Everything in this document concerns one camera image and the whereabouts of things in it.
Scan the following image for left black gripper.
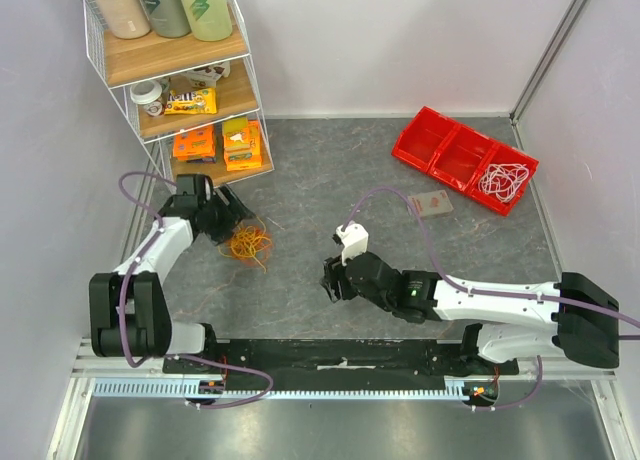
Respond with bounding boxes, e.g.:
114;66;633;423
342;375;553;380
199;184;256;246

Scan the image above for orange yellow cable tangle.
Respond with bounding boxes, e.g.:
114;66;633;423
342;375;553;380
217;214;275;274

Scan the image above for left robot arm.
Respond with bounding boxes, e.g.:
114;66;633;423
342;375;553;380
89;174;255;373

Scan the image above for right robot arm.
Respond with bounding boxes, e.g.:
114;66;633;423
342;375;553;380
320;252;620;374

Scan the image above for right orange snack boxes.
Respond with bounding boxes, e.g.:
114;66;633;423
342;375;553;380
222;120;262;172

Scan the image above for left orange snack box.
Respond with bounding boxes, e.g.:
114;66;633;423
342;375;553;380
172;125;216;163

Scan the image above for yellow candy bag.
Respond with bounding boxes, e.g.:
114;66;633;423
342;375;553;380
164;88;217;115

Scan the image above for grey sponge packet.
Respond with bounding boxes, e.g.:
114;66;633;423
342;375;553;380
408;190;454;219

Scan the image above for white snack package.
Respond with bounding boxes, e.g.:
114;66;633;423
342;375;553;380
181;61;231;89

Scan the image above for paper coffee cup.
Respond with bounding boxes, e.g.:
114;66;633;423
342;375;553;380
130;80;165;117

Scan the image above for red three-compartment bin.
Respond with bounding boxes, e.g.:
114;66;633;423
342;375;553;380
391;106;539;216

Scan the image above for light green bottle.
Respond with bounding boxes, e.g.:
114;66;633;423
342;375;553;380
181;0;233;42

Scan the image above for beige bottle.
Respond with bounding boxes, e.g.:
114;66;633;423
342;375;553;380
94;0;151;40

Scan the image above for grey-green bottle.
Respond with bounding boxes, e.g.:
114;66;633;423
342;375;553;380
140;0;191;38

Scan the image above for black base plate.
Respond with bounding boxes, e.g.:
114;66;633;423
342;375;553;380
162;337;521;392

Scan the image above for slotted cable duct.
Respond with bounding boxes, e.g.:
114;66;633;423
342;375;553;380
92;378;496;403

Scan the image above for white wire wooden shelf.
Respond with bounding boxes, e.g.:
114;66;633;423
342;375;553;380
83;0;274;183

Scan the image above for aluminium corner post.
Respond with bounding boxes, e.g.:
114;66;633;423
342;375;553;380
509;0;590;127

